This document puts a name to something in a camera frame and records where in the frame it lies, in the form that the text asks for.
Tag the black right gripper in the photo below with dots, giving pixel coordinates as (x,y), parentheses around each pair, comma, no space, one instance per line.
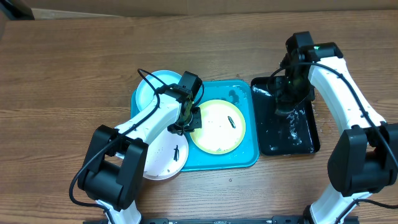
(283,99)

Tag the brown cardboard backdrop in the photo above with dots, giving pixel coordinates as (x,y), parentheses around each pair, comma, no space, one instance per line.
(129,8)

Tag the black rectangular tray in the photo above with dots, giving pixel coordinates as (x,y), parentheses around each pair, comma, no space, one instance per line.
(295,133)

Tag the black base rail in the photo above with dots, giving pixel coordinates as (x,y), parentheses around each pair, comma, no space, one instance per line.
(274,220)

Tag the light blue plate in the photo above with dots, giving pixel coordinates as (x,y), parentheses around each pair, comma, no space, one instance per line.
(145,94)

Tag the teal plastic tray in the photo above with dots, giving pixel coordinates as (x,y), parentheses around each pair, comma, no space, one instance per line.
(246,154)

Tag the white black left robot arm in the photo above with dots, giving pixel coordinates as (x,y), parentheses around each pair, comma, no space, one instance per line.
(115,160)

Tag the pink white plate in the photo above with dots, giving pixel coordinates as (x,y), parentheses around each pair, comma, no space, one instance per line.
(166,156)

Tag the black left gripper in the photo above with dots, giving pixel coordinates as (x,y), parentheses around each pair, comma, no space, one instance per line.
(196,122)

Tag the green sponge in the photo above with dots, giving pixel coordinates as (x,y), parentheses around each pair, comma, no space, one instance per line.
(283,111)

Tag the yellow plate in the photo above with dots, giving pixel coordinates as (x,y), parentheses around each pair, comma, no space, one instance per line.
(223,127)

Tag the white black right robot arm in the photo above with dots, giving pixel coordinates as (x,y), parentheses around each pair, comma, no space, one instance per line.
(364,160)

